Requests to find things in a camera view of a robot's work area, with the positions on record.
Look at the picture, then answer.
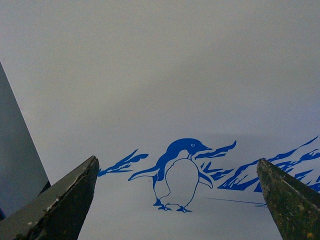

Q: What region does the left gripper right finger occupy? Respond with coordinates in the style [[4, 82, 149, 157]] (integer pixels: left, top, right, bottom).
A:
[[256, 158, 320, 240]]

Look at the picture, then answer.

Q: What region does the white chest freezer blue trim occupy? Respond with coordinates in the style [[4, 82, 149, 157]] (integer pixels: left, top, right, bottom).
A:
[[0, 0, 320, 240]]

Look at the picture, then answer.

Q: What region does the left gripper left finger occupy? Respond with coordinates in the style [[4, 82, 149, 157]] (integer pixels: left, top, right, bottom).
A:
[[0, 156, 100, 240]]

